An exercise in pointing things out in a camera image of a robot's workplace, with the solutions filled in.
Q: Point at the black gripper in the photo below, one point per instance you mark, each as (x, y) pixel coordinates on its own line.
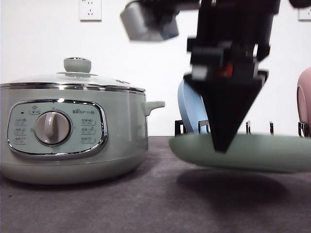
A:
(233, 37)

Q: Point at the white wall socket left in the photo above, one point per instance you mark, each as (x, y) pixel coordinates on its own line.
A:
(90, 11)

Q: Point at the glass steamer lid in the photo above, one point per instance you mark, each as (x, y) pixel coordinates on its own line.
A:
(76, 75)

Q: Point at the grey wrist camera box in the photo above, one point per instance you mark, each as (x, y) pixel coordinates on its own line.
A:
(150, 20)

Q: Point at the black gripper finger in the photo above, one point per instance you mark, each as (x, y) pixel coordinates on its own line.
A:
(227, 99)

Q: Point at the white wall socket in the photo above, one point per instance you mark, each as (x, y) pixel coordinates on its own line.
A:
(304, 14)
(90, 11)

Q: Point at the green electric steamer pot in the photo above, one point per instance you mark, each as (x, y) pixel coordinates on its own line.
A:
(70, 133)

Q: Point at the pink plate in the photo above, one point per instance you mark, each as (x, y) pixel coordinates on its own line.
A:
(304, 98)

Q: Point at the green plate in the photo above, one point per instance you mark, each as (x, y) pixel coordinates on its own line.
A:
(270, 153)

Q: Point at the blue plate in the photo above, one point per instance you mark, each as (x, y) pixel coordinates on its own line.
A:
(191, 105)

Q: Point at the white wall socket right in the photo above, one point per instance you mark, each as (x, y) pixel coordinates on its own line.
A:
(304, 14)

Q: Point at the black dish rack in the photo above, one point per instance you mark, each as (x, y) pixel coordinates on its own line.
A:
(301, 127)

